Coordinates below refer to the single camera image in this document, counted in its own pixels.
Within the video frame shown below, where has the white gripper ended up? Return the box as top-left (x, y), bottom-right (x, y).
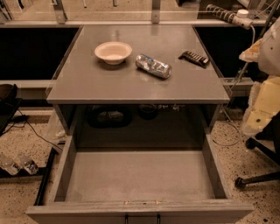
top-left (239, 38), bottom-right (280, 137)

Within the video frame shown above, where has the silver redbull can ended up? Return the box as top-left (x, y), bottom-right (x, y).
top-left (135, 53), bottom-right (172, 79)

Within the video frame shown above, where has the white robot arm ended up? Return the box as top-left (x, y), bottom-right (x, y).
top-left (239, 18), bottom-right (280, 137)

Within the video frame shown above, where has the grey open top drawer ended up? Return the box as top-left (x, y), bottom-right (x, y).
top-left (26, 135), bottom-right (254, 224)

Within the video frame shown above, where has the white power strip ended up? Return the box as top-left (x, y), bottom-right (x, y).
top-left (206, 4), bottom-right (253, 29)

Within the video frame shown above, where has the black office chair base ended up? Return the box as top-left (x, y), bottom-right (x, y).
top-left (234, 136), bottom-right (280, 190)

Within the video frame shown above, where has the white paper bowl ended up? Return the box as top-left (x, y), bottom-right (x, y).
top-left (94, 41), bottom-right (132, 65)

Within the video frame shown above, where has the grey cabinet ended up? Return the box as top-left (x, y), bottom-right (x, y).
top-left (47, 25), bottom-right (228, 149)

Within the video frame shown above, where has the black chair on left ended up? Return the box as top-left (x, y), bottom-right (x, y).
top-left (0, 84), bottom-right (22, 136)

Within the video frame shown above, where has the clear plastic water bottle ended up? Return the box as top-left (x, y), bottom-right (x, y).
top-left (18, 153), bottom-right (39, 175)
top-left (0, 154), bottom-right (20, 176)

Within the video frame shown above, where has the black floor cable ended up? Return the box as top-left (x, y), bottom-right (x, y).
top-left (3, 108), bottom-right (64, 150)

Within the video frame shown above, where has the black floor stand frame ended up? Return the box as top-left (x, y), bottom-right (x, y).
top-left (0, 149), bottom-right (58, 206)

